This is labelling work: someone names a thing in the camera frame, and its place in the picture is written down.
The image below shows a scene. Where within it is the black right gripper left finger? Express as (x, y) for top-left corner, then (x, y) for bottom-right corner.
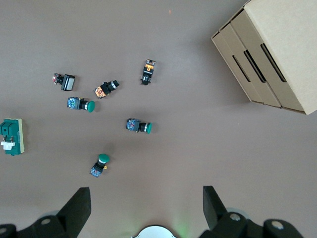
(0, 187), (92, 238)

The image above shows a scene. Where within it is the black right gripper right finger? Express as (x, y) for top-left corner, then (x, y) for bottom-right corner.
(199, 185), (306, 238)

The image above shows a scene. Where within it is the green load switch beige base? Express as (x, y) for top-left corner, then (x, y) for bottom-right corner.
(0, 118), (26, 157)

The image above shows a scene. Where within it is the brown cardboard sorting box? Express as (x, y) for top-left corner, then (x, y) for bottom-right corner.
(211, 0), (317, 116)

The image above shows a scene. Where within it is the green push button switch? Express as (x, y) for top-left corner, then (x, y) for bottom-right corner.
(125, 118), (153, 135)
(66, 96), (96, 113)
(89, 153), (111, 179)

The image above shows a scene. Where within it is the black selector switch orange block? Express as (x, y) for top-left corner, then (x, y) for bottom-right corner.
(140, 58), (158, 86)
(93, 79), (120, 100)

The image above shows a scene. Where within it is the black switch red tip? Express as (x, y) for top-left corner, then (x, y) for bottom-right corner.
(52, 72), (76, 92)

